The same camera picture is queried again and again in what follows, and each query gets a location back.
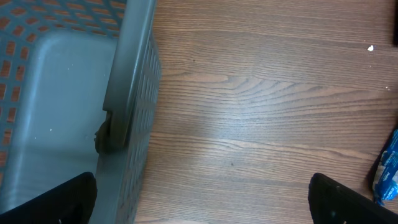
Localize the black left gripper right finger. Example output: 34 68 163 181
308 173 397 224

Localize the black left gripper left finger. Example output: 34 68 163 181
1 172 97 224

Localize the blue Oreo cookie pack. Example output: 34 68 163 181
373 130 397 206

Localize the dark grey plastic basket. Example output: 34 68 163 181
1 0 161 223

